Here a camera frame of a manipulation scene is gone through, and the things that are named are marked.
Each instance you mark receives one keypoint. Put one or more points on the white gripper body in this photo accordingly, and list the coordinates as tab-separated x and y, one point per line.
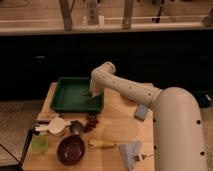
95	89

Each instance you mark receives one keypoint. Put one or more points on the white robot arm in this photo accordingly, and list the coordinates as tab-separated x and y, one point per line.
177	130

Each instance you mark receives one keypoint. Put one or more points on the green plastic tray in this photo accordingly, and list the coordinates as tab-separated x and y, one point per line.
72	95

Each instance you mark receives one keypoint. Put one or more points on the dark red grapes bunch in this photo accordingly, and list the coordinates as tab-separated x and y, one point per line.
91	122

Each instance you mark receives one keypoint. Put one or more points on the metal measuring cup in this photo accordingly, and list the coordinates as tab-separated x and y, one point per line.
75	127

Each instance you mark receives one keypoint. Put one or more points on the blue sponge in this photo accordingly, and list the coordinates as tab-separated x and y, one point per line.
141	112

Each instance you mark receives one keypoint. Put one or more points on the white measuring cup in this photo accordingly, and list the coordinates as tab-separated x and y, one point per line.
55	126

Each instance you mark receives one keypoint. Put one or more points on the yellow banana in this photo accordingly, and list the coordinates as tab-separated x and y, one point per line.
101	144

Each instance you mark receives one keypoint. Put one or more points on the dark red bowl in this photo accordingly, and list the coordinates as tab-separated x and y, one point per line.
71	150

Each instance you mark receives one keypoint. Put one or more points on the blue cloth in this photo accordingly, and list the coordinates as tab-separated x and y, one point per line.
130	153

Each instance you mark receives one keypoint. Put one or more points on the green plastic cup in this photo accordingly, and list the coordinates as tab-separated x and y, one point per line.
39	143

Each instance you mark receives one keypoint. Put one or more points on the right wooden post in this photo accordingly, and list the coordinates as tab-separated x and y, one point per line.
127	15

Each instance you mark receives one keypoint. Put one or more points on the wooden post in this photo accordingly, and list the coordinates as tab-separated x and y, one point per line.
66	14
127	15

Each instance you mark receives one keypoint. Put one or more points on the white handled brush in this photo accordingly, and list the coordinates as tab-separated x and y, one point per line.
142	157

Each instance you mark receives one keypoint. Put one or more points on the left wooden post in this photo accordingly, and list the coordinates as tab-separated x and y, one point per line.
66	14

